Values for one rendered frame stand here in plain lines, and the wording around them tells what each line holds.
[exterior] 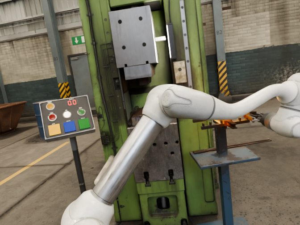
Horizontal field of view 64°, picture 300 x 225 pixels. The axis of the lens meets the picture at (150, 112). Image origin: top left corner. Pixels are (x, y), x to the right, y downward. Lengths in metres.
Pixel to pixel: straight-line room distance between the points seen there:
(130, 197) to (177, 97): 1.55
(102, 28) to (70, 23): 6.98
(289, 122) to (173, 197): 1.18
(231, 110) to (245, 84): 6.88
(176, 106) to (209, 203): 1.55
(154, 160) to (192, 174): 0.42
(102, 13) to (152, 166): 1.24
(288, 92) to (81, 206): 0.97
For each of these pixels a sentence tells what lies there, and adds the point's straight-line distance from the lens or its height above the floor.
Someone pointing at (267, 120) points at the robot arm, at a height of 1.00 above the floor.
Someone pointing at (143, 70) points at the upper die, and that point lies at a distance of 1.81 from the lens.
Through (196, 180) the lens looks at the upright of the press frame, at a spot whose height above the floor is 0.34.
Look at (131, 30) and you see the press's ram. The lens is 1.83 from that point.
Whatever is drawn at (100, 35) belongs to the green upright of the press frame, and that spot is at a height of 1.64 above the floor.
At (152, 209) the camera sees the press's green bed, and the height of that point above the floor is 0.20.
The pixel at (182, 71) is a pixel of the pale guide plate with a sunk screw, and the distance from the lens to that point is 1.92.
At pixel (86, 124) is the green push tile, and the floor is 1.00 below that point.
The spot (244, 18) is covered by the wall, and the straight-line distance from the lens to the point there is 7.90.
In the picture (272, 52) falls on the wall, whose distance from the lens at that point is 7.99.
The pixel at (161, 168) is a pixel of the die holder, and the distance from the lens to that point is 1.90.
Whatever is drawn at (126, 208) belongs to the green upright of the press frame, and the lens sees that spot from 2.34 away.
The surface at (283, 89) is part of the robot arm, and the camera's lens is 1.18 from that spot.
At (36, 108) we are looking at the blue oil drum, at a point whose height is 0.76.
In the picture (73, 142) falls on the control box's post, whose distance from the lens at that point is 1.92.
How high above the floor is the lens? 1.33
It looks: 10 degrees down
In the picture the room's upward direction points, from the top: 8 degrees counter-clockwise
